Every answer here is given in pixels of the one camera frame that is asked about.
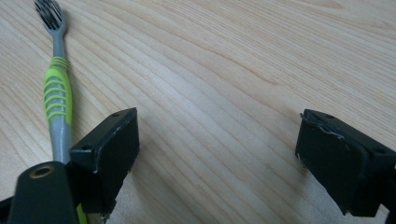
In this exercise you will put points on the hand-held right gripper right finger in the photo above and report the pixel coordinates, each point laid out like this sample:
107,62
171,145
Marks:
336,155

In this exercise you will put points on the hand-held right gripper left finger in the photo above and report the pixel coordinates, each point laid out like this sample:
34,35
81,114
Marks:
109,149

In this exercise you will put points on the green and grey toothbrush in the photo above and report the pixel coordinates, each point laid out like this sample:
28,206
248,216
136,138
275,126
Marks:
58,93

